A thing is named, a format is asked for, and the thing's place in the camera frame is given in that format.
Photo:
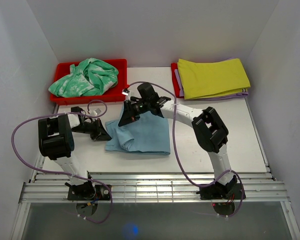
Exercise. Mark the yellow folded trousers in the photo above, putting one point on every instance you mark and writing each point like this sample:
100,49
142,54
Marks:
212,77

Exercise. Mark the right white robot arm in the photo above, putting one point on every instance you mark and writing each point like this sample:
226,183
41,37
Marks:
209,129

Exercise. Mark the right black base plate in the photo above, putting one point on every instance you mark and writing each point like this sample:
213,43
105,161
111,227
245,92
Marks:
221,192

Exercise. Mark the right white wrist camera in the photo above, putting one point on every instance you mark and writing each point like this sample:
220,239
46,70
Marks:
126,92

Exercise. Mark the green white patterned trousers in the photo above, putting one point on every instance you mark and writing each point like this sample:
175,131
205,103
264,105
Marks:
91,77

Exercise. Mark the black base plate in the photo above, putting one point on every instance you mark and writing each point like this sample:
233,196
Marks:
221,192
87,192

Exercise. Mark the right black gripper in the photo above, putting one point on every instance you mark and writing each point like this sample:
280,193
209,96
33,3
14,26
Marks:
127,117

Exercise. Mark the red folded trousers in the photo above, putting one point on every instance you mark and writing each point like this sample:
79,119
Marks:
176,81

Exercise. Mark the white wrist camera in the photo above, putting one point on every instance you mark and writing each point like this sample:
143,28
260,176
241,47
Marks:
97,112
126,92

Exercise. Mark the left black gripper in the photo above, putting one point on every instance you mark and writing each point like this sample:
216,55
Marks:
100,131

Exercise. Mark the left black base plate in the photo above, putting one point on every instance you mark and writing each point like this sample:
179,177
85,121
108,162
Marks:
87,192

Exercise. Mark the lilac folded trousers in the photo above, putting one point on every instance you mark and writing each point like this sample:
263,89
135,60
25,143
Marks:
180,85

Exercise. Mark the aluminium rail frame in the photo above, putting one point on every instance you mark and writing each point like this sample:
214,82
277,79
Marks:
153,200

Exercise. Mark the red plastic bin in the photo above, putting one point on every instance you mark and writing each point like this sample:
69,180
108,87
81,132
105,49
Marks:
112,95

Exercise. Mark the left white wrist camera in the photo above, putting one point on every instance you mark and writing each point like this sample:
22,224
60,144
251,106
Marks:
97,112

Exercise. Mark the light blue trousers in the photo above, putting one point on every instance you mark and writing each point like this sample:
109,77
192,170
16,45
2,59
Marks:
148,135

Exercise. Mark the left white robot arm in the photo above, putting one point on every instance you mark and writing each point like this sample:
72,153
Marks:
56,142

